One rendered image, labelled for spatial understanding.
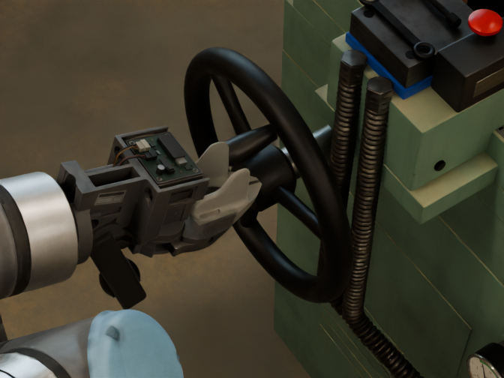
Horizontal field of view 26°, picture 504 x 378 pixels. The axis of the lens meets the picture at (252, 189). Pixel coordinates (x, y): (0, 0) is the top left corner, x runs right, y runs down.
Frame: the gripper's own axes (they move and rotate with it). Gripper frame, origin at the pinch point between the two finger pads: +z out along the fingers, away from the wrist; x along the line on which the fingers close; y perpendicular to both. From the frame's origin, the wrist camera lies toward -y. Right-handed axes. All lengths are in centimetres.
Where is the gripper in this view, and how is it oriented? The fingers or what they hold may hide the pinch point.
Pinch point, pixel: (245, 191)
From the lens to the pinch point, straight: 100.6
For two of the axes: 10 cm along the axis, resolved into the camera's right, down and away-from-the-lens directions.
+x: -5.5, -6.7, 5.0
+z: 7.8, -2.0, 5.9
